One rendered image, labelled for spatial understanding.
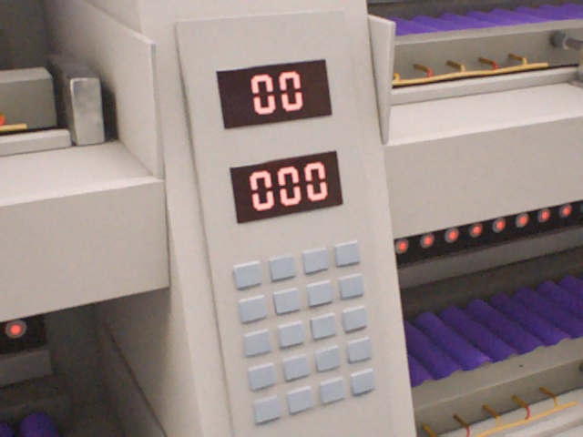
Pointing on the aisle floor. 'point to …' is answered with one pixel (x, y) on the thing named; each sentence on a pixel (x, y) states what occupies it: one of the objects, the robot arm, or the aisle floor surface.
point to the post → (133, 337)
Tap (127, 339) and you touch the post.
